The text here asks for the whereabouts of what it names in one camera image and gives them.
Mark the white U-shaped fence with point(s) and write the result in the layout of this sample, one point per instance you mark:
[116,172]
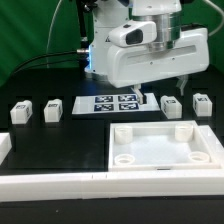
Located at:
[108,184]

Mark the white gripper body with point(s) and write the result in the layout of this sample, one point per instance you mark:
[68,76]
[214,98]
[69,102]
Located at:
[132,60]

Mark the white square tabletop part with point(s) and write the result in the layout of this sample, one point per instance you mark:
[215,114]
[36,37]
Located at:
[170,145]

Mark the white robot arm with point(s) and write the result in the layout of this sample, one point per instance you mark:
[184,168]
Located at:
[110,14]

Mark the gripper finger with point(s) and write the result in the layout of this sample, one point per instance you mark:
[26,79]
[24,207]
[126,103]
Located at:
[182,81]
[137,90]

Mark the black camera stand pole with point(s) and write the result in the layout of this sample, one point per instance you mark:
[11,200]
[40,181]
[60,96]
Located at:
[82,28]

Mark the white sheet with markers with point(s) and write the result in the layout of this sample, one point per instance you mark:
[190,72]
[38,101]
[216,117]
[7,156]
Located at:
[113,104]

